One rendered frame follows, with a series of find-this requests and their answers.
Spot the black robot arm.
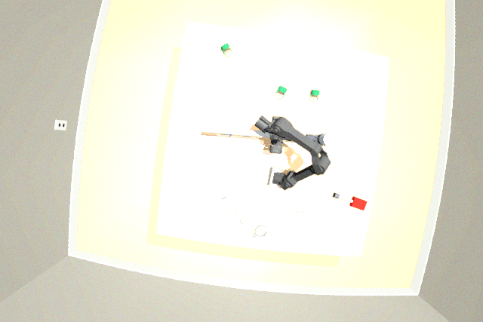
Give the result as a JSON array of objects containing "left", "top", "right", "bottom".
[{"left": 254, "top": 115, "right": 331, "bottom": 191}]

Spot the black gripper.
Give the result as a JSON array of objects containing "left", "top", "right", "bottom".
[{"left": 269, "top": 116, "right": 283, "bottom": 154}]

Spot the light grey metal tube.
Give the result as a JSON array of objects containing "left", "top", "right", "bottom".
[{"left": 221, "top": 197, "right": 245, "bottom": 232}]

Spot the grey metal ring clamp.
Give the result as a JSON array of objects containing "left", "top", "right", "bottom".
[{"left": 252, "top": 225, "right": 268, "bottom": 238}]

